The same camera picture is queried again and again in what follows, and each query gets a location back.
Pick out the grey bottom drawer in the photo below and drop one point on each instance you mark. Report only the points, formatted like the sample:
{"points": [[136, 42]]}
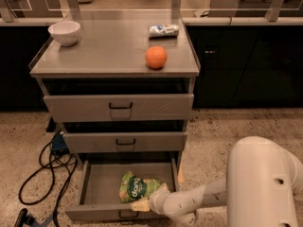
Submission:
{"points": [[99, 200]]}

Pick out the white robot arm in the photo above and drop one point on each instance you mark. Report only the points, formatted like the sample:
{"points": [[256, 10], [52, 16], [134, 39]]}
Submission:
{"points": [[258, 190]]}

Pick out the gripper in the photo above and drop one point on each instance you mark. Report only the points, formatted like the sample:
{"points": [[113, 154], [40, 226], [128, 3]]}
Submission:
{"points": [[160, 198]]}

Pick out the glass partition with posts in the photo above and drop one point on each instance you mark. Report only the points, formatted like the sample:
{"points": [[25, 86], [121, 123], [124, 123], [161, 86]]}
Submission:
{"points": [[193, 12]]}

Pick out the green rice chip bag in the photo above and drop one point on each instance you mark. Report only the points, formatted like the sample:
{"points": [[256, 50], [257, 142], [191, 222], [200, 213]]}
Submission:
{"points": [[133, 188]]}

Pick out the grey drawer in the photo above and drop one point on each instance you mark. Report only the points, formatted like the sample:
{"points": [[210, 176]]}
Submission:
{"points": [[99, 200], [100, 100], [131, 136]]}

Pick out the grey middle drawer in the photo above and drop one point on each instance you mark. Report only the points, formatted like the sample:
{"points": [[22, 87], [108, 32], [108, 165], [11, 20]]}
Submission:
{"points": [[131, 136]]}

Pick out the silver blue snack packet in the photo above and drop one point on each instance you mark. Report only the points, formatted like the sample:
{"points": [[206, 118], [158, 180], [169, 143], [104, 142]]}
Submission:
{"points": [[159, 31]]}

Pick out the grey drawer cabinet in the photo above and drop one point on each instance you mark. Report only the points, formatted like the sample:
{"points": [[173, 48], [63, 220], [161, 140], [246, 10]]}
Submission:
{"points": [[114, 47]]}

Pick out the white ceramic bowl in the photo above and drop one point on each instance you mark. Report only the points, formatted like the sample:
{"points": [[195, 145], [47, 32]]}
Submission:
{"points": [[65, 33]]}

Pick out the black tool on floor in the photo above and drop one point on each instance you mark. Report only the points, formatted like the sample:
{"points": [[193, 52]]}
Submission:
{"points": [[25, 219]]}

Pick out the grey top drawer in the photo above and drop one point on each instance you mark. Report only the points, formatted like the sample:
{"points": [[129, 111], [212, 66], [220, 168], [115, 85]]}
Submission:
{"points": [[100, 100]]}

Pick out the orange fruit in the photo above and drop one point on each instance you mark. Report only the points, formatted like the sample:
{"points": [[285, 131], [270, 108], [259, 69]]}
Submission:
{"points": [[156, 57]]}

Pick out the blue power box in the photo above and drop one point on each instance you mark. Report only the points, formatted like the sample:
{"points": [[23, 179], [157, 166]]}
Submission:
{"points": [[58, 145]]}

